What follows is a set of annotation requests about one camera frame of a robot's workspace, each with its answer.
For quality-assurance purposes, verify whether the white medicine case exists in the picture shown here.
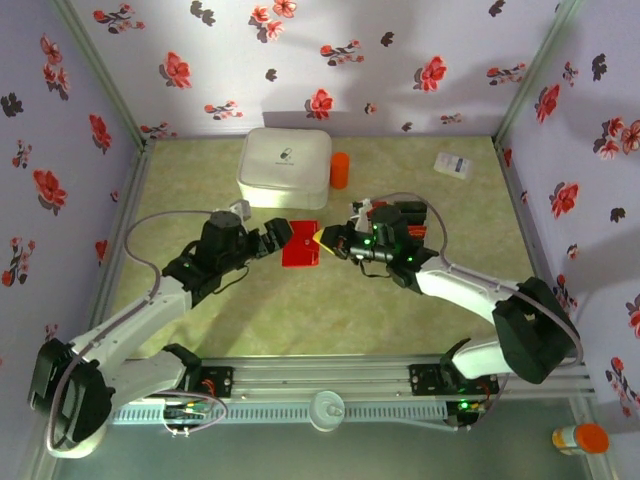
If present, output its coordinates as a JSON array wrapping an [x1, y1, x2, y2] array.
[[235, 127, 334, 210]]

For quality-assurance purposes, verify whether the white round cap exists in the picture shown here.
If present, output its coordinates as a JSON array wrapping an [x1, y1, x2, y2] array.
[[308, 390, 347, 432]]

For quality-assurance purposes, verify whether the aluminium frame side rail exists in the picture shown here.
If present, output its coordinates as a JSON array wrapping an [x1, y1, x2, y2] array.
[[91, 139, 157, 324], [493, 139, 584, 359]]

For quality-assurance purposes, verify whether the red card holder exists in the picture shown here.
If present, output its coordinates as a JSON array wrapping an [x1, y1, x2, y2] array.
[[281, 219, 322, 270]]

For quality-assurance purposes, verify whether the orange cylinder container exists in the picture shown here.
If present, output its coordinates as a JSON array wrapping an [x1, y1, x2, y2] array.
[[329, 152, 351, 190]]

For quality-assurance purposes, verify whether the aluminium frame post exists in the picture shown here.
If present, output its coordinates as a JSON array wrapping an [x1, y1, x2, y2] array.
[[568, 397, 621, 480], [492, 0, 585, 149], [49, 0, 156, 151]]

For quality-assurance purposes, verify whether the white slotted cable duct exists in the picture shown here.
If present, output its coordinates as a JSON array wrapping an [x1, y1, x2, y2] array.
[[107, 402, 449, 426]]

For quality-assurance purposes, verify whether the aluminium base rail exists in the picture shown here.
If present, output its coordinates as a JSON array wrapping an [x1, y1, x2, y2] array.
[[117, 352, 597, 401]]

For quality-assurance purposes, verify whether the small white blue packet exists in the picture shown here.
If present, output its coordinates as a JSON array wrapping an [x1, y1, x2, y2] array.
[[433, 151, 474, 179]]

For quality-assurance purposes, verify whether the pill bottle with orange cap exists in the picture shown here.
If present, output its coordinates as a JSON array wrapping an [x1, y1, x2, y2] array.
[[551, 423, 610, 457]]

